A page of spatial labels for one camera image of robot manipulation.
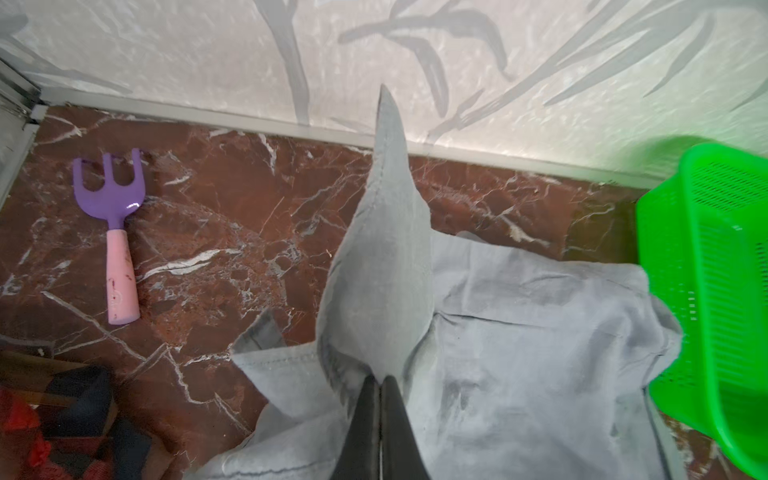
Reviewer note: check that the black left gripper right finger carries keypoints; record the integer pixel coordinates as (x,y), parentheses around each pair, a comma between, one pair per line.
(400,457)

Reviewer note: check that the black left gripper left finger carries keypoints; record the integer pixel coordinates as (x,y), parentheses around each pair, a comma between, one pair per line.
(360,454)

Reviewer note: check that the grey long sleeve shirt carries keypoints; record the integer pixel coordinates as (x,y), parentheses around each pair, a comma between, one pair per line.
(511,365)

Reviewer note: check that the red black plaid shirt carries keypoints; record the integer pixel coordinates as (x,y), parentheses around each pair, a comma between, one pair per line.
(59,420)

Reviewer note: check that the purple pink toy rake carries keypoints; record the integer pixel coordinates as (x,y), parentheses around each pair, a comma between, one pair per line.
(113,203)

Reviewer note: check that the green plastic basket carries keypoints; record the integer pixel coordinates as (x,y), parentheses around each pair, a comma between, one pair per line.
(702,240)

